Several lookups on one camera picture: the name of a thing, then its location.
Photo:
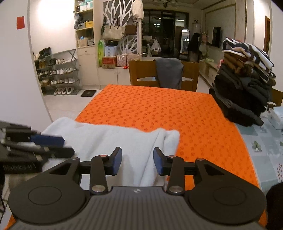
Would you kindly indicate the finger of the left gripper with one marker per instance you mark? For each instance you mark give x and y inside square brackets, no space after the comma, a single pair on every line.
[47,140]
[59,152]

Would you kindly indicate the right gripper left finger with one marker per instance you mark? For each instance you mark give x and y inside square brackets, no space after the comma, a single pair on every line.
[101,166]

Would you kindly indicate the checked floral tablecloth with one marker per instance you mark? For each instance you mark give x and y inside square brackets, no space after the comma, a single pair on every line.
[264,144]

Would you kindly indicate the white storage cabinet shelf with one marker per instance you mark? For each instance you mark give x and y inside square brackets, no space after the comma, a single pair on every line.
[88,34]

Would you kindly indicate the brown wooden door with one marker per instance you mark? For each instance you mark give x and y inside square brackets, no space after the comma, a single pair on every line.
[267,34]

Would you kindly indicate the beige tote bag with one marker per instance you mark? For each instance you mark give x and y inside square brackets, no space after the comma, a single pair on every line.
[113,32]

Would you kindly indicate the red paper wall sticker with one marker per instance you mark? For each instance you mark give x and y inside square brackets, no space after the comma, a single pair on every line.
[20,23]

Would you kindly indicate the black floor scale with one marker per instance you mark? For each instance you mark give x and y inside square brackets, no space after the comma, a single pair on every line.
[88,93]

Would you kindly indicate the wall-mounted black television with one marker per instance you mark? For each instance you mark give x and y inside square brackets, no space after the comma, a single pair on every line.
[216,37]

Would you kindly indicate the stack of folded clothes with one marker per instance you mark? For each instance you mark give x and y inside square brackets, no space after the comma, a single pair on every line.
[243,86]

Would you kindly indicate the low wooden TV cabinet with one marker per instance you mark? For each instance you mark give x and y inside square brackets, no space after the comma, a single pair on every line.
[208,71]

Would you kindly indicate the metal shoe rack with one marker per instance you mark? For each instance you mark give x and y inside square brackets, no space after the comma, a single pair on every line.
[57,72]

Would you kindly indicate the wooden chair with grey garment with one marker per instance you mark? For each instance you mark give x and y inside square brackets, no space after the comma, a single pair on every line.
[170,73]

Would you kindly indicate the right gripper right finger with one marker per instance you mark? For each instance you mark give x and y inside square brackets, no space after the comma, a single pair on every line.
[173,167]

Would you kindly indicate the white fleece hoodie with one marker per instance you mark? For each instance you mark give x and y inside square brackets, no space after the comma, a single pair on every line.
[137,167]

